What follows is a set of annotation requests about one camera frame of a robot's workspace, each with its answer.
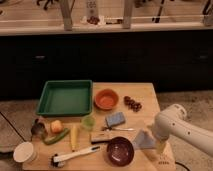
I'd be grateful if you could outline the green cucumber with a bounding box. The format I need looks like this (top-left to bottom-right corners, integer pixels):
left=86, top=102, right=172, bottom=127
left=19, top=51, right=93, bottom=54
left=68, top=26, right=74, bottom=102
left=43, top=128, right=70, bottom=145

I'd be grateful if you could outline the metal spoon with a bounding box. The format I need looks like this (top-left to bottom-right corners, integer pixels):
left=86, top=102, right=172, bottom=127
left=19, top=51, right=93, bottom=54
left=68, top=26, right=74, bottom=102
left=101, top=127, right=134, bottom=131

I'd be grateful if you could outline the small green cup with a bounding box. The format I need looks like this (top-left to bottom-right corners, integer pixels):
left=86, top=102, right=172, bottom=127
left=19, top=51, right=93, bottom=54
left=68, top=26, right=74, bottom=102
left=81, top=115, right=95, bottom=131

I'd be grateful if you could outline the yellow corn cob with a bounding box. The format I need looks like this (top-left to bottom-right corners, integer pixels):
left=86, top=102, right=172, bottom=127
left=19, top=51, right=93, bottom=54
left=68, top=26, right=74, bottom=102
left=70, top=125, right=79, bottom=152

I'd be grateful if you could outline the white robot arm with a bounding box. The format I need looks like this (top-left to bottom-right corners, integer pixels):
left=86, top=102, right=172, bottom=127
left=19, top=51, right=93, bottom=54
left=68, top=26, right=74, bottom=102
left=151, top=104, right=213, bottom=157

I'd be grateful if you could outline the metal measuring cup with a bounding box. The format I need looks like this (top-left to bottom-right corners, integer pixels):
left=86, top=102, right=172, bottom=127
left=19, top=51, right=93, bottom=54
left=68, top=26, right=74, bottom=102
left=31, top=119, right=48, bottom=140

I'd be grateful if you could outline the grey towel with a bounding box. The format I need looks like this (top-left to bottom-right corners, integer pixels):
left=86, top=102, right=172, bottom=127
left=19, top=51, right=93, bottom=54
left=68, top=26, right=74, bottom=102
left=133, top=130, right=155, bottom=150

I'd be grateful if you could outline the dark purple bowl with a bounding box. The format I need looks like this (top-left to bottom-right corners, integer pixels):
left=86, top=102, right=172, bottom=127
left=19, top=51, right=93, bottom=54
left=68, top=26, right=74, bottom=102
left=106, top=137, right=134, bottom=167

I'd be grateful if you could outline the green plastic tray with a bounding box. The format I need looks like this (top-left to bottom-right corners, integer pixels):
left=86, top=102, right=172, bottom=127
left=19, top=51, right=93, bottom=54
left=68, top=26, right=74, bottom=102
left=37, top=80, right=93, bottom=117

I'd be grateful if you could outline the orange yellow fruit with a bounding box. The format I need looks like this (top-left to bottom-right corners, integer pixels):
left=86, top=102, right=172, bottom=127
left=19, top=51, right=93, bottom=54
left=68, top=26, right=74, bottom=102
left=50, top=120, right=63, bottom=134

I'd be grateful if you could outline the blue sponge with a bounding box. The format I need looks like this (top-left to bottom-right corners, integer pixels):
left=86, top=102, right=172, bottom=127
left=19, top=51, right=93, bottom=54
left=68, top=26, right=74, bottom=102
left=105, top=112, right=126, bottom=127

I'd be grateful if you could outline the black cable on floor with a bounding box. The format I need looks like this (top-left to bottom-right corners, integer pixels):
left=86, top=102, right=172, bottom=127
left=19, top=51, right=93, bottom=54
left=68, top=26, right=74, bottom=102
left=175, top=161, right=192, bottom=171

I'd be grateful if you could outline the orange red bowl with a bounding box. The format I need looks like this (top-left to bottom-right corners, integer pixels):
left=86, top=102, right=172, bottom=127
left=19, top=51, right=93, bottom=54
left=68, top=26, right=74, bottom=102
left=94, top=89, right=119, bottom=110

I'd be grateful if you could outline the bunch of dark grapes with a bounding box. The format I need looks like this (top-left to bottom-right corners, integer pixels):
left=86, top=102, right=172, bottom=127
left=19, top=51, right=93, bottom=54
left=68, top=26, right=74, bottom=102
left=124, top=96, right=142, bottom=112

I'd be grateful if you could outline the wooden block brush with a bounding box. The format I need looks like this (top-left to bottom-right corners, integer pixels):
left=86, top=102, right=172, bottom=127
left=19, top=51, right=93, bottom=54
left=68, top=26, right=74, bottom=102
left=90, top=132, right=110, bottom=144

